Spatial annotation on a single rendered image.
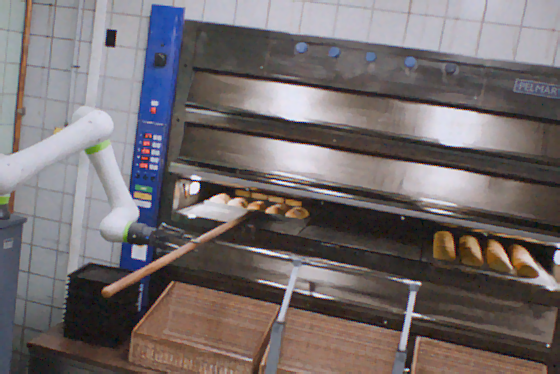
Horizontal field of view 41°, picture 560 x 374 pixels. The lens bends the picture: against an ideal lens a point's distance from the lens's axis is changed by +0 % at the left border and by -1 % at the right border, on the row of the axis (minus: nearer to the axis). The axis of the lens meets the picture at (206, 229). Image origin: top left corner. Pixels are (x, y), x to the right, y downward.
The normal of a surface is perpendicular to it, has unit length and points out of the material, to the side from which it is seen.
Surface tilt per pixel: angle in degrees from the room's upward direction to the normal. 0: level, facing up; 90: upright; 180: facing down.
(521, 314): 70
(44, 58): 90
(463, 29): 90
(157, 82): 90
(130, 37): 90
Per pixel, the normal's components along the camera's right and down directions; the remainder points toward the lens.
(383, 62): -0.29, 0.15
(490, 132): -0.23, -0.19
